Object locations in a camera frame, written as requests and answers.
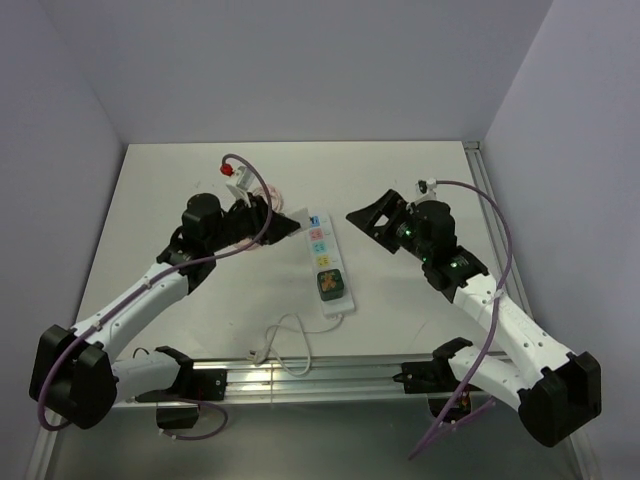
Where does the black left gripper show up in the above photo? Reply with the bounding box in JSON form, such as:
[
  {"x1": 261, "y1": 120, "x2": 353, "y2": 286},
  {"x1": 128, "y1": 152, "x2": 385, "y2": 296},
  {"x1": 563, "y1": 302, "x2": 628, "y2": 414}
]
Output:
[{"x1": 207, "y1": 193, "x2": 300, "y2": 253}]

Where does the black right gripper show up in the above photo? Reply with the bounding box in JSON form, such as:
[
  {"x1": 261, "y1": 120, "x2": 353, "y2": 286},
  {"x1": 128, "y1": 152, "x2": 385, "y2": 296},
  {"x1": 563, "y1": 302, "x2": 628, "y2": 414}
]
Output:
[{"x1": 346, "y1": 189, "x2": 432, "y2": 262}]

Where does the white plug adapter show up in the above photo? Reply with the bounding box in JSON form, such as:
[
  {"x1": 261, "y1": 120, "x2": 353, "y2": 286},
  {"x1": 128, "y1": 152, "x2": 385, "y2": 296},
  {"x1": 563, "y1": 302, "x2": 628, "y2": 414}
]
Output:
[{"x1": 287, "y1": 207, "x2": 311, "y2": 235}]

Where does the dark green cube plug adapter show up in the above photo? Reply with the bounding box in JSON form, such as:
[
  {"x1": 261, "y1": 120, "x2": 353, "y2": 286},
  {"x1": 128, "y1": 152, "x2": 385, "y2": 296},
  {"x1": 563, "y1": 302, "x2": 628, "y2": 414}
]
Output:
[{"x1": 316, "y1": 269, "x2": 346, "y2": 302}]

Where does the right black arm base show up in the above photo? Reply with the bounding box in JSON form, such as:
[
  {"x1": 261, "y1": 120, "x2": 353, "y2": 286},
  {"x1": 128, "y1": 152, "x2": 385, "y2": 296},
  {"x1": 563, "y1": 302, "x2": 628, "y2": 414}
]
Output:
[{"x1": 392, "y1": 359, "x2": 479, "y2": 423}]

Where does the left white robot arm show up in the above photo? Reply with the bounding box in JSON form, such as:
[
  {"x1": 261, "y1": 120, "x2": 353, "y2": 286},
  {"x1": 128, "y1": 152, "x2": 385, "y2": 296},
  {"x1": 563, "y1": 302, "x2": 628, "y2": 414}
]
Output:
[{"x1": 29, "y1": 193, "x2": 310, "y2": 431}]

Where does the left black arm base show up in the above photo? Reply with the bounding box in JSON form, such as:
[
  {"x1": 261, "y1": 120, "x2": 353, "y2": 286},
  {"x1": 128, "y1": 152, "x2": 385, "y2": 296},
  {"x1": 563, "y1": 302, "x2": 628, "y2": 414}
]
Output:
[{"x1": 135, "y1": 368, "x2": 229, "y2": 441}]

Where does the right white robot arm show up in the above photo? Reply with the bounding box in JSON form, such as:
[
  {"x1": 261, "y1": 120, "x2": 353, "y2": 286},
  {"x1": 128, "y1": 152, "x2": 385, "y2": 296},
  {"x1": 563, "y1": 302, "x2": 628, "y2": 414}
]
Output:
[{"x1": 346, "y1": 190, "x2": 602, "y2": 447}]

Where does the white multicolour power strip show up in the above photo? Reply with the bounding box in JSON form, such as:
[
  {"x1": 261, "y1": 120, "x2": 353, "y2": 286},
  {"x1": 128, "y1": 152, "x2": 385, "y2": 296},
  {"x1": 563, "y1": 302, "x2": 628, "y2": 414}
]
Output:
[{"x1": 305, "y1": 211, "x2": 356, "y2": 318}]

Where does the pink coiled hub cable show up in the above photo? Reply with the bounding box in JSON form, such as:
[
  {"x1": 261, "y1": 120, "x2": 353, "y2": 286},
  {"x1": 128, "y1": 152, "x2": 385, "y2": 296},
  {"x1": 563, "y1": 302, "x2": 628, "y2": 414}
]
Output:
[{"x1": 252, "y1": 183, "x2": 287, "y2": 211}]

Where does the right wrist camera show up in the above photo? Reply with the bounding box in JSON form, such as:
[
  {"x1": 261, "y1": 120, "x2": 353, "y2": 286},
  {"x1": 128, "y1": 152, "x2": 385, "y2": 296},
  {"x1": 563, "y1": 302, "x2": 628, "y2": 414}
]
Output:
[{"x1": 415, "y1": 178, "x2": 438, "y2": 204}]

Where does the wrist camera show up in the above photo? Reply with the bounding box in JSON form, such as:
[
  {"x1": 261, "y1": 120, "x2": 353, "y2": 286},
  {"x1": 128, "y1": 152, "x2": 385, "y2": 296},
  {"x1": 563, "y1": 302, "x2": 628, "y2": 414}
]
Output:
[
  {"x1": 220, "y1": 163, "x2": 255, "y2": 202},
  {"x1": 415, "y1": 178, "x2": 438, "y2": 204}
]

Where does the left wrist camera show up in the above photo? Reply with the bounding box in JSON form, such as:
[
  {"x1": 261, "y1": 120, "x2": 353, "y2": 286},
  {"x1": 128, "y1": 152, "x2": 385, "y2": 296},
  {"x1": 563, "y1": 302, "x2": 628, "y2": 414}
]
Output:
[{"x1": 220, "y1": 163, "x2": 255, "y2": 202}]

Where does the aluminium right rail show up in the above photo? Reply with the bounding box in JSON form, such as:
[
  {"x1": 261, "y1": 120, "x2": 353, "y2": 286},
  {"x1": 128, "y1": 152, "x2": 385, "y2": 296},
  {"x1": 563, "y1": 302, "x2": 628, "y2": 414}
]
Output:
[{"x1": 462, "y1": 141, "x2": 519, "y2": 297}]

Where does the white power strip cable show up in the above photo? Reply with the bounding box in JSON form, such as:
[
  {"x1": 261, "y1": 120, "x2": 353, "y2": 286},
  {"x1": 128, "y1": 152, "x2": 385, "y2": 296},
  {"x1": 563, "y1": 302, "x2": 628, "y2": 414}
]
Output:
[{"x1": 247, "y1": 313, "x2": 346, "y2": 377}]

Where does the aluminium front rail frame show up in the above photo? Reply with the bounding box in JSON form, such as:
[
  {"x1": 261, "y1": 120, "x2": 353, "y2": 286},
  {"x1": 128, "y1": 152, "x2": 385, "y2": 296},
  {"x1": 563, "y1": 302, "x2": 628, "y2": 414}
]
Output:
[{"x1": 47, "y1": 355, "x2": 574, "y2": 412}]

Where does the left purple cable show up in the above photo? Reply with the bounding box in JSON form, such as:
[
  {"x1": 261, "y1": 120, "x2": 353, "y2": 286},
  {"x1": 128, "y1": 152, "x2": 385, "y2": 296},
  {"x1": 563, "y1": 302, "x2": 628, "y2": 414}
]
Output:
[{"x1": 37, "y1": 152, "x2": 274, "y2": 441}]

